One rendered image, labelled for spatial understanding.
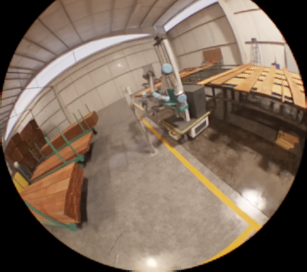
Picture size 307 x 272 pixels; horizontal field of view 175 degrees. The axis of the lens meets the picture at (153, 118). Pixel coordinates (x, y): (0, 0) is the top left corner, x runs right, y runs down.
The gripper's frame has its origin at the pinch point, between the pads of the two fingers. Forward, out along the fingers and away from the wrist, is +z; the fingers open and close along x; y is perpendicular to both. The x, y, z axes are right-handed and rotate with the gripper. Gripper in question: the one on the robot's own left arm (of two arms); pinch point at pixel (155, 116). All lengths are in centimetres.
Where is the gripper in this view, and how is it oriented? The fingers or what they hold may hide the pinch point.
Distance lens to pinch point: 138.9
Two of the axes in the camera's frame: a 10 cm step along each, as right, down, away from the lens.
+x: 3.5, 4.4, -8.3
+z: -0.9, 8.9, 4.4
